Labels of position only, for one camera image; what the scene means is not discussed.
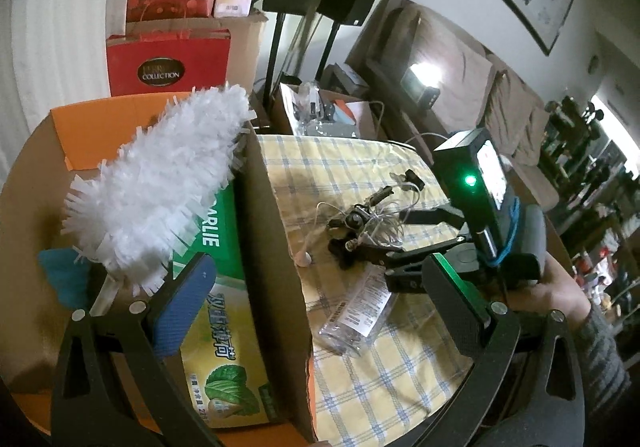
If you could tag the green toothpaste box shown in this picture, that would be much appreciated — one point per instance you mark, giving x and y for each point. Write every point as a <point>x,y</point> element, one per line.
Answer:
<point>225,337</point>

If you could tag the person's right hand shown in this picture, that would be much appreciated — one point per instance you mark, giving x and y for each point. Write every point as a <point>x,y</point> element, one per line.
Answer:
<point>562,292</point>

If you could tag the brown sofa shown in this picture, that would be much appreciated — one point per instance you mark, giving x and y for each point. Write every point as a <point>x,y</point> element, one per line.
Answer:
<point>450,47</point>

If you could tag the white curtain panel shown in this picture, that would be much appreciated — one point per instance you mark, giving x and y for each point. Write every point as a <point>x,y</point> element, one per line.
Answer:
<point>60,52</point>

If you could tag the yellow checked tablecloth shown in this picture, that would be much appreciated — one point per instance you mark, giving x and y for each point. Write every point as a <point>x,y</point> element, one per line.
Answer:
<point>400,377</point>

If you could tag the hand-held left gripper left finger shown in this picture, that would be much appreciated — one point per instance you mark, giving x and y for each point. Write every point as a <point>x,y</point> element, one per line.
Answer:
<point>185,302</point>

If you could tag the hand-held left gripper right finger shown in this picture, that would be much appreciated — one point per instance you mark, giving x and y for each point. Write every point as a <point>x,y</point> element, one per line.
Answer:
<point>450,299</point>

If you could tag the cardboard box of clutter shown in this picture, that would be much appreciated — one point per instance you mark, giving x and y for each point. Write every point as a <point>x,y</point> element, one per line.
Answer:
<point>369,122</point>

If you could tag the black device with bright screen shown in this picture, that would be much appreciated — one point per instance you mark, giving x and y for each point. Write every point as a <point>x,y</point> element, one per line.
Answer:
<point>422,87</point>

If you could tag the white fluffy duster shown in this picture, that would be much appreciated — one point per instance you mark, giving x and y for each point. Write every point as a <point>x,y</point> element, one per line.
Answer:
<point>165,177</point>

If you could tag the red collection gift bag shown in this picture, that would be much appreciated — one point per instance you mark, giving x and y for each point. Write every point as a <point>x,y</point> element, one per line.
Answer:
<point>165,62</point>

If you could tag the blue collapsible funnel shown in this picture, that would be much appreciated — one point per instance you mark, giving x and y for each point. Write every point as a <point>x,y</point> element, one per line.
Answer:
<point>65,277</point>

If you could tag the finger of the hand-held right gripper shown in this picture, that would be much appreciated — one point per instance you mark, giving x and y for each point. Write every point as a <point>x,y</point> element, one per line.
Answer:
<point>407,274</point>
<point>435,216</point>

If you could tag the white earphones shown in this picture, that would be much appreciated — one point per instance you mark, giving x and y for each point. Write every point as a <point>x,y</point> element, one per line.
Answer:
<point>303,257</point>

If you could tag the black flat device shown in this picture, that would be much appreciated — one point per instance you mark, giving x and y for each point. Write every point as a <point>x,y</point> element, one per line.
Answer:
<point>345,77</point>

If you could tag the cluttered display shelf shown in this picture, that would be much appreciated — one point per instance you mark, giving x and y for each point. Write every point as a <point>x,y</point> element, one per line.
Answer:
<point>600,187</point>

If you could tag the person's right forearm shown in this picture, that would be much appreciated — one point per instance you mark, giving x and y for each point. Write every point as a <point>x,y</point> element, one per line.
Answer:
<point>605,362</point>

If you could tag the orange cardboard box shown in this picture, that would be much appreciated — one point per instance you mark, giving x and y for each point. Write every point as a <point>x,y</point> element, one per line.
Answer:
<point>272,252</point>

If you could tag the clear plastic bottle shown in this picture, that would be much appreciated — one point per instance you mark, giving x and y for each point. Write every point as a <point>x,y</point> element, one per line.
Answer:
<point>355,317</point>

